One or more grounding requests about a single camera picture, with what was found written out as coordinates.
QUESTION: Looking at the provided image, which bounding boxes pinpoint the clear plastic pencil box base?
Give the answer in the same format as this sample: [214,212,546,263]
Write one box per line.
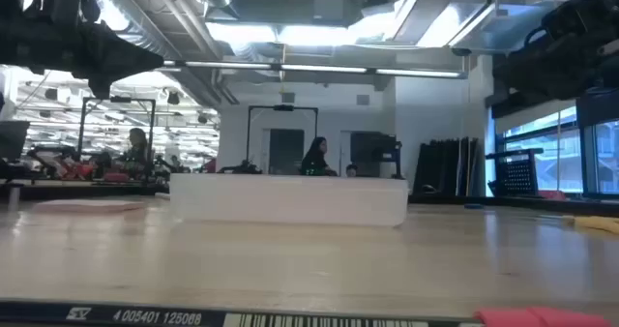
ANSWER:
[169,173,409,227]

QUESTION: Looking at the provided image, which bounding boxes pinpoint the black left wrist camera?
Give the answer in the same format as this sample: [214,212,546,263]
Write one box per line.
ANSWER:
[50,0,101,27]

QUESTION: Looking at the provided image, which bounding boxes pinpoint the black robot station frame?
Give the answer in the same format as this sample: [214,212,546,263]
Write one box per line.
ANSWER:
[77,96,157,179]
[246,104,319,173]

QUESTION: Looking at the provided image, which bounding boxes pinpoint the glass window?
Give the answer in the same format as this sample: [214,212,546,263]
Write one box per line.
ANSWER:
[495,104,619,195]

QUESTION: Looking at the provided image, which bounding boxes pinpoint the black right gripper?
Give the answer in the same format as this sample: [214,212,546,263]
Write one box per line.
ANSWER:
[491,0,619,101]

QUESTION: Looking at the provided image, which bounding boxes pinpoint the black monitor on stand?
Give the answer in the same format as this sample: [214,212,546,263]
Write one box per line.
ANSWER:
[349,132,404,180]

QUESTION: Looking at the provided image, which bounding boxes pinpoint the long ceiling light bar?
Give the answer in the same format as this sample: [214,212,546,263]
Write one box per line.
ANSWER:
[162,59,469,80]

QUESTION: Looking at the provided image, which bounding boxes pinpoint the dark pencil with barcode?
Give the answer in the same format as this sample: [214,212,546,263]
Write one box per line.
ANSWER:
[0,298,480,327]

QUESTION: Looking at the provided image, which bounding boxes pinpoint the silver table post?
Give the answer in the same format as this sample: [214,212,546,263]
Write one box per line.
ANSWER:
[8,184,23,211]

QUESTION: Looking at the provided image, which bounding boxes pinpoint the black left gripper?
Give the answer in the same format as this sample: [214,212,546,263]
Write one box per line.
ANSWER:
[0,21,164,100]

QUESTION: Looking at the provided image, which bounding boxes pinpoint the silver spiral ventilation duct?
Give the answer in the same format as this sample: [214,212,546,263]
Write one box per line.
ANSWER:
[81,0,185,62]

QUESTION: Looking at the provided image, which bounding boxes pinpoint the black computer monitor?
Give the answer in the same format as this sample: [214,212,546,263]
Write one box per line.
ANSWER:
[0,120,31,163]

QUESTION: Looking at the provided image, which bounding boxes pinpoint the yellow handled scissors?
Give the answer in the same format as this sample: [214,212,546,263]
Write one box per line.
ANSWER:
[562,214,619,235]

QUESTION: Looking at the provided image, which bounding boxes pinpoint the black perforated cart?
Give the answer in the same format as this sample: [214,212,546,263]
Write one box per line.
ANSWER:
[485,147,545,197]

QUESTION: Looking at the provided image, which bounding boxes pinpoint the silver rectangular ceiling duct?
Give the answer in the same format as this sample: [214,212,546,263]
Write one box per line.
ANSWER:
[394,0,557,52]

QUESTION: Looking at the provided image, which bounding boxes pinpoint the pink pencil eraser cap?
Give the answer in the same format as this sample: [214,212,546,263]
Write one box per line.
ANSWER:
[473,306,616,327]

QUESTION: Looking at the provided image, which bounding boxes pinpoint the black aluminium frame rail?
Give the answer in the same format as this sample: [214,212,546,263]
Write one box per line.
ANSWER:
[0,181,619,218]

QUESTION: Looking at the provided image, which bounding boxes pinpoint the yellow green crayon box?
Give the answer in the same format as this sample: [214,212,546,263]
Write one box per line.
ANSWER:
[32,198,147,216]

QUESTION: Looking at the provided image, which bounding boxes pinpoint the black folded panels stack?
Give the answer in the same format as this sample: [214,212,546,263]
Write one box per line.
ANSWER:
[414,136,480,197]

